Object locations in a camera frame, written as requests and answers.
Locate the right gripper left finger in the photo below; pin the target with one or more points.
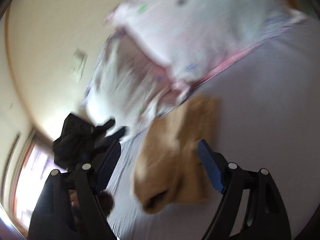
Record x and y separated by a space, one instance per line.
68 206

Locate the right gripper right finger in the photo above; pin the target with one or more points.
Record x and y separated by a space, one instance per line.
265 216

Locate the tan tights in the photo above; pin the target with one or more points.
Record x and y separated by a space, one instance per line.
167 169

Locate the person's left hand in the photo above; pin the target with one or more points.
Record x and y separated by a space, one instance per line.
75 203

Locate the bright curtained window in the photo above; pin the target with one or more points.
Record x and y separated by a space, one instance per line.
34 166

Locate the white floral pillow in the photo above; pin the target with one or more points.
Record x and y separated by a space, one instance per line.
130 88
194 40

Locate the lavender bed sheet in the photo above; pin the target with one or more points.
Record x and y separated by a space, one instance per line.
269 118

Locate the beige wall switch plate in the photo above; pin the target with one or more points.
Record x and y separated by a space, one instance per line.
78 64

